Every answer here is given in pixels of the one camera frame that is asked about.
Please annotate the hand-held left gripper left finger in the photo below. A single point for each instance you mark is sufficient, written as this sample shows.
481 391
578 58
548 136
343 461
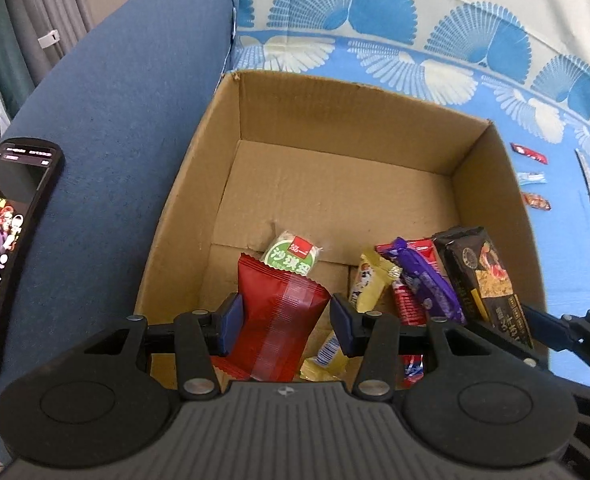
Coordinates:
232 325

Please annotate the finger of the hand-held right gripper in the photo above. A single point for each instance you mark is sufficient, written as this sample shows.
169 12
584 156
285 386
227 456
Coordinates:
550 325
510 342

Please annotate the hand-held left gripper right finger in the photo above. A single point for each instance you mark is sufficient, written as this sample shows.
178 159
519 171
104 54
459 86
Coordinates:
342 327

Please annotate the pale yellow snack packet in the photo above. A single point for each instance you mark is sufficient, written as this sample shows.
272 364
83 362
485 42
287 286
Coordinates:
325 360

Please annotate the small red snack packet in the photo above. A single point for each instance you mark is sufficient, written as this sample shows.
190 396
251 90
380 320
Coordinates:
227 367

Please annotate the black snack packet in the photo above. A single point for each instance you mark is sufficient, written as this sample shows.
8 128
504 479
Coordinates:
485 280

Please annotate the long red snack packet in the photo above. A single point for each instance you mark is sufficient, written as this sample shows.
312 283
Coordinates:
410 305

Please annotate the green and white snack packet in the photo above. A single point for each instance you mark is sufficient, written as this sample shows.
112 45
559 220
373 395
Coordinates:
290 255

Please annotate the purple snack packet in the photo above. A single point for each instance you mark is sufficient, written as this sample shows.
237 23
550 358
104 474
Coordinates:
425 280

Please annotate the cardboard box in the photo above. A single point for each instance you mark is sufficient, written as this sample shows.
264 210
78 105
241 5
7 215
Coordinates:
325 170

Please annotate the blue fan-print sofa cover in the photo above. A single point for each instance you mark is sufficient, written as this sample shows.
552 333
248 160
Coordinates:
575 260

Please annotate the orange red candy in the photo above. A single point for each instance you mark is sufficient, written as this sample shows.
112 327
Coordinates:
537 201

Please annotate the blue and white candy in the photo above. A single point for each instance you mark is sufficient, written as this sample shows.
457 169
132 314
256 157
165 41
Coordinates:
531 177

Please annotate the silver snack stick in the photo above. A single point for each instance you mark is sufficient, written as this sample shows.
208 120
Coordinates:
587 177

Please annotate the small red snack stick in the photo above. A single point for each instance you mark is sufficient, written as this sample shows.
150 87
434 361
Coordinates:
529 153

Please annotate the black smartphone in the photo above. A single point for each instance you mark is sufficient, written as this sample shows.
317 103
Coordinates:
10 240

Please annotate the white curtain clip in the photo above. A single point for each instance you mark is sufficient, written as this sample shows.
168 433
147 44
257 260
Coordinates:
50 38

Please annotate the grey and teal curtain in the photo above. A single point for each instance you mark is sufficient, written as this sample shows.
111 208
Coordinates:
35 0

